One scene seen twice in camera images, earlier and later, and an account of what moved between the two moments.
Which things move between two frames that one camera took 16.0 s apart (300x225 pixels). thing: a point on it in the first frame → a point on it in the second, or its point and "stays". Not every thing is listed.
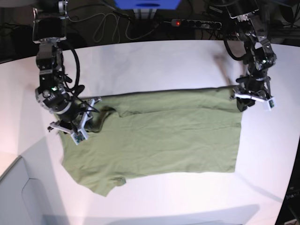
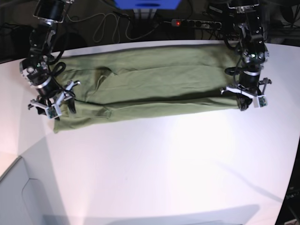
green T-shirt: x=176 y=131 → x=114 y=83
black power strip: x=190 y=23 stays
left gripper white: x=78 y=129 → x=54 y=110
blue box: x=148 y=4 stays
